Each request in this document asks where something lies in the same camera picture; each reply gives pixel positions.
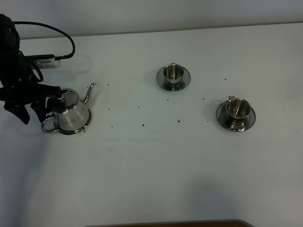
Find stainless steel teacup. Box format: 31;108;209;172
225;96;252;122
163;63;184;86

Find stainless steel saucer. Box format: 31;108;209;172
156;67;191;91
216;101;256;132

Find near stainless steel saucer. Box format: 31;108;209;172
216;101;256;132

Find black braided left cable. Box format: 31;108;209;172
13;21;76;60

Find far stainless steel teacup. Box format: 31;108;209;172
163;63;184;86

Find round steel teapot tray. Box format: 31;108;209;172
56;108;92;135

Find stainless steel teapot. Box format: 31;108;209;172
41;83;95;135

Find near stainless steel teacup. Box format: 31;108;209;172
225;96;252;122

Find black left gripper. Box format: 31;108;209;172
0;50;62;124

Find far stainless steel saucer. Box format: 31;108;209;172
156;67;191;91

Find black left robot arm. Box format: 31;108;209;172
0;14;62;124

